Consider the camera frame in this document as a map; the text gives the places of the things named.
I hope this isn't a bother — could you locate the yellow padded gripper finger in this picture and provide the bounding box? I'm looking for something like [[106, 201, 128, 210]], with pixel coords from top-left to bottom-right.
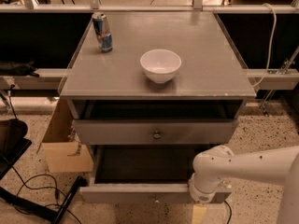
[[192, 203, 206, 224]]

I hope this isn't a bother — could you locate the grey drawer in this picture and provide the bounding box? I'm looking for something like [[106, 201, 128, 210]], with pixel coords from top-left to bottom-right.
[[73, 119, 238, 145], [78, 144, 233, 204]]

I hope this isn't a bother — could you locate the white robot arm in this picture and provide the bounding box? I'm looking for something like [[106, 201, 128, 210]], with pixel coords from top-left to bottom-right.
[[189, 145, 299, 224]]

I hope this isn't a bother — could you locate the grey top drawer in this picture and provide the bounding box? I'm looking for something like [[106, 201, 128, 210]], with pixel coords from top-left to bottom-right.
[[73, 119, 238, 145]]

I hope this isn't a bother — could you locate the grey drawer cabinet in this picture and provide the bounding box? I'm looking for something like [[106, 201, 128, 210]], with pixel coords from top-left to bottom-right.
[[58, 10, 257, 185]]

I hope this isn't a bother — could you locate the cardboard box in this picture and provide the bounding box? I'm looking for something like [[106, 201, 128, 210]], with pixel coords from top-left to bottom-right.
[[41, 99, 93, 173]]

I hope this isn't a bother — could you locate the white bowl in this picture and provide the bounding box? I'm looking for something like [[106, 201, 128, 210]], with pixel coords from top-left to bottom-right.
[[140, 49, 182, 84]]

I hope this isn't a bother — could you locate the black bag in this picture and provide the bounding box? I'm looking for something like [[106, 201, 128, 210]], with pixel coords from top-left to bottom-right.
[[0, 119, 32, 179]]

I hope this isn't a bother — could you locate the blue silver drink can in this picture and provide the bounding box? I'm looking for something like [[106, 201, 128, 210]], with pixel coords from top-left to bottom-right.
[[92, 12, 113, 53]]

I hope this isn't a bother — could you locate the black floor cable right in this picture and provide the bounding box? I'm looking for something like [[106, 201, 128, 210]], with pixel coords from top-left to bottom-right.
[[223, 200, 233, 224]]

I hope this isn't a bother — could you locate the metal frame railing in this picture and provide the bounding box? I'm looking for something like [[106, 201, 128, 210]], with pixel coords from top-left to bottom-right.
[[0, 0, 299, 91]]

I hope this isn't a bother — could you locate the black stand with cable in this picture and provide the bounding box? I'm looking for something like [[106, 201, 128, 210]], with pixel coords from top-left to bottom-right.
[[0, 165, 89, 224]]

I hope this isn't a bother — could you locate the white hanging cable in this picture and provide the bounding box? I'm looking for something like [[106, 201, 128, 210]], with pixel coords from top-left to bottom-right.
[[251, 2, 278, 89]]

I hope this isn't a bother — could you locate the black cloth on rail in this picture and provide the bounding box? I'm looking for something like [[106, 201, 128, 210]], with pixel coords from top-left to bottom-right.
[[0, 61, 39, 77]]

